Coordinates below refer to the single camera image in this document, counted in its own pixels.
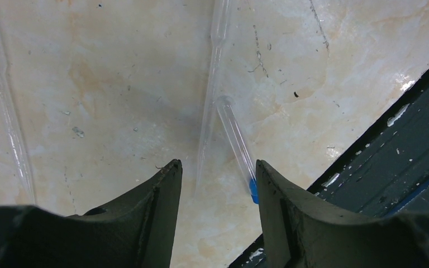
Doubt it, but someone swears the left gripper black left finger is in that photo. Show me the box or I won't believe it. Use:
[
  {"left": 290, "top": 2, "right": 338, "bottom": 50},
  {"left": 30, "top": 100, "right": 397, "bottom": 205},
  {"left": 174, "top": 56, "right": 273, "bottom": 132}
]
[{"left": 0, "top": 159, "right": 183, "bottom": 267}]

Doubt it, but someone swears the test tube blue cap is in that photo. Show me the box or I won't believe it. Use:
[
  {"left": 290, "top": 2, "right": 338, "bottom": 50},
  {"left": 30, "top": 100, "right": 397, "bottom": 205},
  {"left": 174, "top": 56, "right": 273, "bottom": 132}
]
[{"left": 215, "top": 95, "right": 260, "bottom": 205}]

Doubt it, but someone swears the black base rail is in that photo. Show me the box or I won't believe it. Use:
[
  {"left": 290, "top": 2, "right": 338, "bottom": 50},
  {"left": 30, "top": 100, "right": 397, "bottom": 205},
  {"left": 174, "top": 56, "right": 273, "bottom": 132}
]
[{"left": 232, "top": 69, "right": 429, "bottom": 267}]

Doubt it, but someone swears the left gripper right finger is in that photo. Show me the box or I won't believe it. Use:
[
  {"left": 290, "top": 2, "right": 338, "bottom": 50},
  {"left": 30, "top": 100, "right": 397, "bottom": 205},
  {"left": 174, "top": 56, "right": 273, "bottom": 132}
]
[{"left": 256, "top": 160, "right": 429, "bottom": 267}]

